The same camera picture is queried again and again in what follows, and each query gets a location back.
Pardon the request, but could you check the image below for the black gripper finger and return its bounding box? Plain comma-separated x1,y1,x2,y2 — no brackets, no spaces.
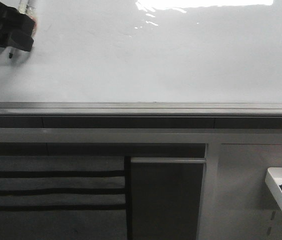
0,2,35,35
0,29,34,52

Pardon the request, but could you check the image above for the grey black-striped panel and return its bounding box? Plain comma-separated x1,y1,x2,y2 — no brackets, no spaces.
0,156,132,240

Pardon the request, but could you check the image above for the white black-tipped whiteboard marker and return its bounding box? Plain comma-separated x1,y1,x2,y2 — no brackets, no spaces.
8,0,37,59

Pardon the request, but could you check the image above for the large white whiteboard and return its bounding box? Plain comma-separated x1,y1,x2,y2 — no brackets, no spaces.
0,0,282,116

